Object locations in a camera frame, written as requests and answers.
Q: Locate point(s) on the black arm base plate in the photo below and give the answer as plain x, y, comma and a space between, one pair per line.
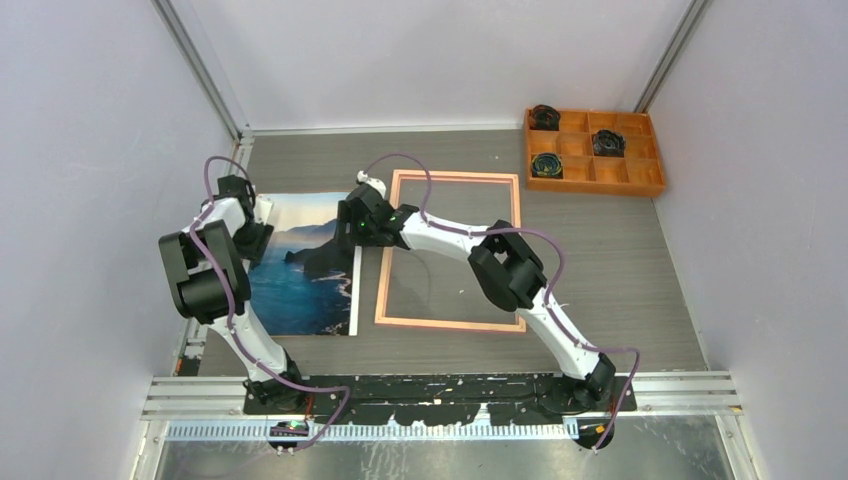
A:
451, 399

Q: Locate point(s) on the aluminium front rail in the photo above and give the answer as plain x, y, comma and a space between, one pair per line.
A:
211, 408

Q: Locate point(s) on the black tape roll middle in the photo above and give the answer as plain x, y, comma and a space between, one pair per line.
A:
608, 143

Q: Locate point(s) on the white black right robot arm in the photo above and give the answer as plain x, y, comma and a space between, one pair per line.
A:
508, 271

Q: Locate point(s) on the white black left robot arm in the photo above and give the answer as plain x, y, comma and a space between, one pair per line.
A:
206, 267

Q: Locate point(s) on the orange compartment tray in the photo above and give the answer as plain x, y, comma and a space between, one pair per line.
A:
591, 152

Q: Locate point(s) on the black tape roll top-left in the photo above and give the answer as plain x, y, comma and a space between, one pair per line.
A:
544, 118

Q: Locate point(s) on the aluminium rail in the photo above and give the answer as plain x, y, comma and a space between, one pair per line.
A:
193, 343
211, 408

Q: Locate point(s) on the blue green tape roll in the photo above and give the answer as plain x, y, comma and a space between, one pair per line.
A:
546, 165

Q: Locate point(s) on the mountain landscape photo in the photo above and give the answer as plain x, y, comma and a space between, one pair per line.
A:
305, 283

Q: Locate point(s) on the pink wooden picture frame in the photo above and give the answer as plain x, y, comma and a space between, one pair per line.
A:
450, 245

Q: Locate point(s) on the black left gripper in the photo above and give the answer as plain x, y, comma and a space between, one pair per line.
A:
256, 251

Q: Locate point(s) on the aluminium left rail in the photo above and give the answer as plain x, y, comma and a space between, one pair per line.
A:
193, 343

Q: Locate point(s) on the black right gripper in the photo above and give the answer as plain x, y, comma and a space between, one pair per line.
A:
345, 217

